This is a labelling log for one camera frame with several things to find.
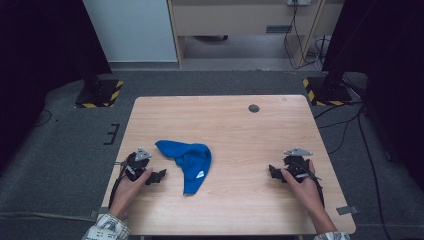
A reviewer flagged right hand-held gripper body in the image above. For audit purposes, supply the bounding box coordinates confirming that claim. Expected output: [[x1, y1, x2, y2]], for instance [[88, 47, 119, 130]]
[[282, 147, 318, 184]]

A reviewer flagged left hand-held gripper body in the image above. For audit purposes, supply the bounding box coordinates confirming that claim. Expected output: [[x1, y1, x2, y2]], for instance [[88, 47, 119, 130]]
[[114, 146, 153, 183]]

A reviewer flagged blue towel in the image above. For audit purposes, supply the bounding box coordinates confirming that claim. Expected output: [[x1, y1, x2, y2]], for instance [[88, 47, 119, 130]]
[[154, 139, 213, 196]]

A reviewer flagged person's left hand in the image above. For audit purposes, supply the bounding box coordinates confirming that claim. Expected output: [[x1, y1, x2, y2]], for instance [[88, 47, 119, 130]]
[[108, 167, 154, 216]]

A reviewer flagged person's right hand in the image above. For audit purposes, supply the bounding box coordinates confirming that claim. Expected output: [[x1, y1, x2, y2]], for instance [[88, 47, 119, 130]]
[[280, 159, 324, 214]]

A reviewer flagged grey tape piece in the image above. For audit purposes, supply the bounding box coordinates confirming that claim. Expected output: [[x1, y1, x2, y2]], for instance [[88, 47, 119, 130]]
[[335, 205, 361, 216], [88, 206, 110, 220]]

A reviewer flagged black yellow-striped stand base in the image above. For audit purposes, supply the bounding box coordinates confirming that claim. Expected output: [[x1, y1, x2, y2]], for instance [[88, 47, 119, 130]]
[[302, 74, 354, 107], [74, 74, 125, 109]]

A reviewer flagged white cabinet panel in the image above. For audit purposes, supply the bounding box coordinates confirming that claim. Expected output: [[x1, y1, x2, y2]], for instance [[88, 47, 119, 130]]
[[82, 0, 179, 64]]

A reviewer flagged black curtain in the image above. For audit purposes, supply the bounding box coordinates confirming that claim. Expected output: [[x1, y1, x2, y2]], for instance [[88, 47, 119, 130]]
[[0, 0, 113, 176], [321, 0, 424, 183]]

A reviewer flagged dark round base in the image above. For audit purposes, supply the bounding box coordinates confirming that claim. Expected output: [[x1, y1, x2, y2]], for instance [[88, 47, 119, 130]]
[[193, 34, 230, 43]]

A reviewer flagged light wooden desk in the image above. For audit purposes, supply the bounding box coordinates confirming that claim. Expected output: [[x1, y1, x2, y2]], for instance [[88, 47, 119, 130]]
[[166, 0, 346, 70]]

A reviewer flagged left hand-held gripper cable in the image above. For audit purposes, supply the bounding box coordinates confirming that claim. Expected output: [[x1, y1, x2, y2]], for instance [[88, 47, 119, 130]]
[[108, 164, 130, 210]]

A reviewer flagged hand-held gripper cable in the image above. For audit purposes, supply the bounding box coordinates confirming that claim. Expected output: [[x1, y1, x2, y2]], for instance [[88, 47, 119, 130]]
[[301, 162, 326, 208], [108, 164, 130, 210]]

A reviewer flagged right hand-held gripper cable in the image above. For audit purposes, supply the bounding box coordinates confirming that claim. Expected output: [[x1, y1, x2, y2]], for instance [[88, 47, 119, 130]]
[[301, 162, 326, 208]]

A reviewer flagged long black floor cable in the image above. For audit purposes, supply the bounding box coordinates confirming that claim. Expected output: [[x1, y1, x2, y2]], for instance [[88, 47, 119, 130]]
[[355, 106, 393, 240]]

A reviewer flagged thin black floor cable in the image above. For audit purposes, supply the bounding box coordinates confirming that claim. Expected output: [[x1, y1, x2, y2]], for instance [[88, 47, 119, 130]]
[[33, 108, 54, 128]]

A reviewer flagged black hanging cable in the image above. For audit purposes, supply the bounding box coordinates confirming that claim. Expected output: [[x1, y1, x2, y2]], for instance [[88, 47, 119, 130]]
[[283, 3, 322, 71]]

